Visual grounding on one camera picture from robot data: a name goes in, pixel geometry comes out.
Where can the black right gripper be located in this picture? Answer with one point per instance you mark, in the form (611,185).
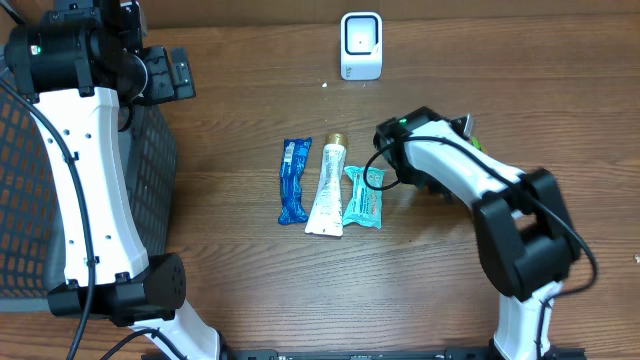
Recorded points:
(439,188)

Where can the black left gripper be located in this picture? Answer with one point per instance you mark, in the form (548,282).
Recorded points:
(167,88)

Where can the teal wet wipes pack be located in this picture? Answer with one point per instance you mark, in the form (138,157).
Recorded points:
(365,206)

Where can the white tube gold cap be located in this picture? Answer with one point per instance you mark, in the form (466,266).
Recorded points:
(326,214)

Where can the blue snack wrapper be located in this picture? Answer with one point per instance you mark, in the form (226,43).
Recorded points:
(294,159)

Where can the green gummy candy bag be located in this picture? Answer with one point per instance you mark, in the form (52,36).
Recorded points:
(476,144)

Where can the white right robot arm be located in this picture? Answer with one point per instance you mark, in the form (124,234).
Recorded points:
(525,237)

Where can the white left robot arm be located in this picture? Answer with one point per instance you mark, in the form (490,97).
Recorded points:
(73,71)

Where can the white barcode scanner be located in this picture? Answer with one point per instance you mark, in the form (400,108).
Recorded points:
(361,46)

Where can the grey plastic basket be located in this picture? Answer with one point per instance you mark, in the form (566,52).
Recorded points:
(32,238)

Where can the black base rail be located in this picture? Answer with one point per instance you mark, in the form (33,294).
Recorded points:
(360,355)

